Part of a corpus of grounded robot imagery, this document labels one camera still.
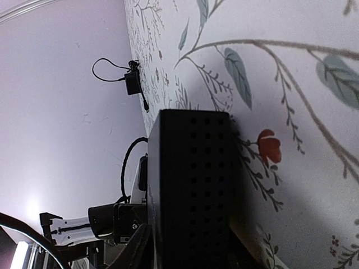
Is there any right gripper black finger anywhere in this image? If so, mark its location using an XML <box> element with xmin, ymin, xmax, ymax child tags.
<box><xmin>107</xmin><ymin>224</ymin><xmax>153</xmax><ymax>269</ymax></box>

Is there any black network switch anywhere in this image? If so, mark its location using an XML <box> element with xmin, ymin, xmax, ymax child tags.
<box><xmin>148</xmin><ymin>110</ymin><xmax>235</xmax><ymax>268</ymax></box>

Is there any black power adapter plug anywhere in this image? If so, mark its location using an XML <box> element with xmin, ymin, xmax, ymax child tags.
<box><xmin>92</xmin><ymin>58</ymin><xmax>150</xmax><ymax>113</ymax></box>

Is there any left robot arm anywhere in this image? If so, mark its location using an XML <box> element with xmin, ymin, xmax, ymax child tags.
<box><xmin>40</xmin><ymin>137</ymin><xmax>148</xmax><ymax>247</ymax></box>

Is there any floral table mat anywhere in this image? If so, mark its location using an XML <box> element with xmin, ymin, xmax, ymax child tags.
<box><xmin>125</xmin><ymin>1</ymin><xmax>358</xmax><ymax>268</ymax></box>

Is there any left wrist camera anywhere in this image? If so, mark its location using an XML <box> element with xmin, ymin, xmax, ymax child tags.
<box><xmin>138</xmin><ymin>154</ymin><xmax>148</xmax><ymax>192</ymax></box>

